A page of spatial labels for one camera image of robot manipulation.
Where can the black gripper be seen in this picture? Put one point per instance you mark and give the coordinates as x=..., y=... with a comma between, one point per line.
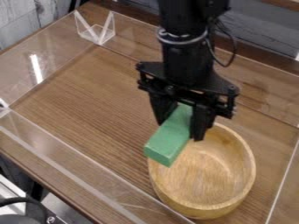
x=183, y=78

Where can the green rectangular block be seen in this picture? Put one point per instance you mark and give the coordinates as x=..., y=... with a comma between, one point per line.
x=168, y=140

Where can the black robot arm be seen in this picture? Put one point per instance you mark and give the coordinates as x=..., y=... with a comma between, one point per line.
x=190, y=21

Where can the brown wooden bowl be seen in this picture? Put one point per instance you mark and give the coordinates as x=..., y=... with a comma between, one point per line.
x=211, y=177

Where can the clear acrylic barrier walls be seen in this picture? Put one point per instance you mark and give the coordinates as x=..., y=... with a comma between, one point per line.
x=76, y=120

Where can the clear acrylic corner bracket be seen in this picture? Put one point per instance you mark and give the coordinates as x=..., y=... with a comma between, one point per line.
x=99, y=34

